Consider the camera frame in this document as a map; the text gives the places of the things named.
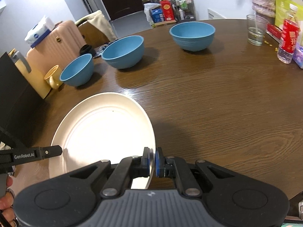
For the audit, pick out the cream plate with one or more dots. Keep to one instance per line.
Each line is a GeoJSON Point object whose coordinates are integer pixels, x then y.
{"type": "Point", "coordinates": [106, 126]}

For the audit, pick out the clear drinking glass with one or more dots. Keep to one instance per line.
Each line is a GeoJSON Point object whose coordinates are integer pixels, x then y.
{"type": "Point", "coordinates": [256, 26]}

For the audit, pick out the pink ribbed suitcase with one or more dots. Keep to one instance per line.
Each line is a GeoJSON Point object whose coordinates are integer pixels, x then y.
{"type": "Point", "coordinates": [60, 48]}

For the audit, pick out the pink textured vase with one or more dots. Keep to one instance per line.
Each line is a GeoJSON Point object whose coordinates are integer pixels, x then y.
{"type": "Point", "coordinates": [265, 9]}

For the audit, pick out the blue bowl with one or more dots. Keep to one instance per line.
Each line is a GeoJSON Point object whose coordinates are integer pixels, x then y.
{"type": "Point", "coordinates": [79, 71]}
{"type": "Point", "coordinates": [125, 52]}
{"type": "Point", "coordinates": [193, 36]}

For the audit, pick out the wire storage rack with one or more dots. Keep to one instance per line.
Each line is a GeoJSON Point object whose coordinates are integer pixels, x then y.
{"type": "Point", "coordinates": [184, 10]}

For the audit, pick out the yellow thermos jug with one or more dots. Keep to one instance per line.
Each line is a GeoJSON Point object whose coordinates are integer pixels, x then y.
{"type": "Point", "coordinates": [33, 76]}

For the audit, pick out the white plastic bag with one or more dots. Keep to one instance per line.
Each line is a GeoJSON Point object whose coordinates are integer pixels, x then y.
{"type": "Point", "coordinates": [148, 7]}

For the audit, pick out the red gift box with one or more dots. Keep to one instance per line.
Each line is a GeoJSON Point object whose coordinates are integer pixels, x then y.
{"type": "Point", "coordinates": [167, 10]}

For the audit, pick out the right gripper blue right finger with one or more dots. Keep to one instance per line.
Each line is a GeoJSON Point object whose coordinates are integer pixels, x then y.
{"type": "Point", "coordinates": [177, 169]}

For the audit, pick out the yellow ceramic mug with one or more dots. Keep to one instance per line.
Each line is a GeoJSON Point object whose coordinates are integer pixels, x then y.
{"type": "Point", "coordinates": [53, 77]}

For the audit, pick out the purple tissue pack far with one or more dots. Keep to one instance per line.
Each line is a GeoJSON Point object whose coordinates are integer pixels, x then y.
{"type": "Point", "coordinates": [298, 55]}

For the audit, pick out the person's left hand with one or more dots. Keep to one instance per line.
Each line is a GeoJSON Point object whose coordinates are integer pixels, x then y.
{"type": "Point", "coordinates": [7, 204]}

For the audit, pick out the black paper shopping bag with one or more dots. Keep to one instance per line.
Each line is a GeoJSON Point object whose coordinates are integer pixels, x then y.
{"type": "Point", "coordinates": [18, 103]}

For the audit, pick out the wooden chair with beige cloth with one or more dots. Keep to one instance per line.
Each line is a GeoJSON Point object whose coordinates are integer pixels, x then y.
{"type": "Point", "coordinates": [96, 29]}

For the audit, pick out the white blue tissue pack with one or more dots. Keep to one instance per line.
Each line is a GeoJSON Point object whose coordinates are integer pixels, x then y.
{"type": "Point", "coordinates": [39, 31]}

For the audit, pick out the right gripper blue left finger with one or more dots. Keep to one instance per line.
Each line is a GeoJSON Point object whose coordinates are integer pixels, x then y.
{"type": "Point", "coordinates": [122, 176]}

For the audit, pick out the blue carton box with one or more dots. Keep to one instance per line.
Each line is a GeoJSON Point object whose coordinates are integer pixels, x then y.
{"type": "Point", "coordinates": [157, 15]}

